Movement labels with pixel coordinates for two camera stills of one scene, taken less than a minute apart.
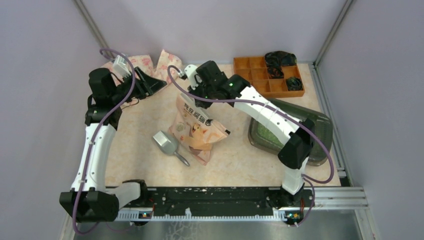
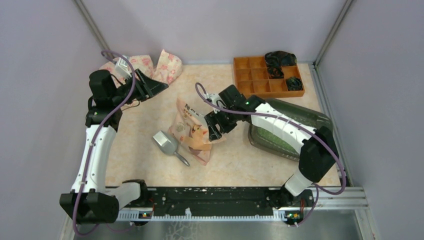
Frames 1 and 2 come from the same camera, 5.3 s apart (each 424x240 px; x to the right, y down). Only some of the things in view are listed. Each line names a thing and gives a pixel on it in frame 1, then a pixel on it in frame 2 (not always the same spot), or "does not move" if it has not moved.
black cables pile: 275,60 does not move
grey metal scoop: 169,144 does not move
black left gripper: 149,85 does not move
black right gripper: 195,91 → 213,119
